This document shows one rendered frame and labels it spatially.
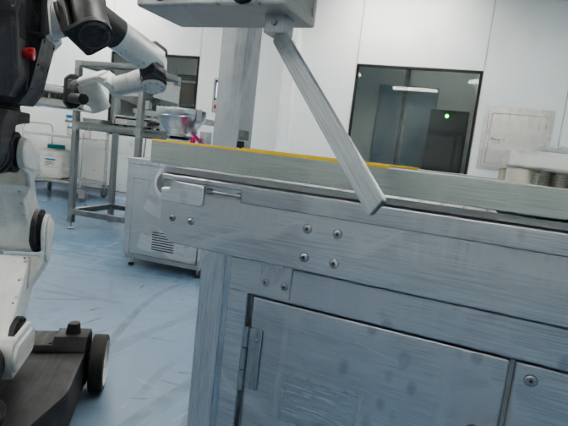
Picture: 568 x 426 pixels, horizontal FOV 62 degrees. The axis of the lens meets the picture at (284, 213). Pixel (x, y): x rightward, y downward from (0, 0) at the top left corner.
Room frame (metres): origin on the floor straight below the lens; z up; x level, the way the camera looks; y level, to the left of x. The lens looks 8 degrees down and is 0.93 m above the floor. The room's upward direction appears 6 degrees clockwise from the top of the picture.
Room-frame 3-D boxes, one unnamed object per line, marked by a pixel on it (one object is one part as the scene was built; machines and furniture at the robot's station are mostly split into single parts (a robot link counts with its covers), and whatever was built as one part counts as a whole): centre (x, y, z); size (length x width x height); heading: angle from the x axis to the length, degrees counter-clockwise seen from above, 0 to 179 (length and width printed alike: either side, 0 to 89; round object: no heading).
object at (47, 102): (1.90, 0.94, 1.01); 0.24 x 0.24 x 0.02; 12
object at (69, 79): (1.74, 0.79, 1.05); 0.12 x 0.10 x 0.13; 45
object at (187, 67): (6.40, 1.93, 1.43); 1.32 x 0.01 x 1.11; 74
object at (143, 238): (3.41, 0.73, 0.38); 0.63 x 0.57 x 0.76; 74
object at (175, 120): (3.48, 0.76, 0.95); 0.49 x 0.36 x 0.37; 74
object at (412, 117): (5.49, -1.32, 1.43); 1.38 x 0.01 x 1.16; 74
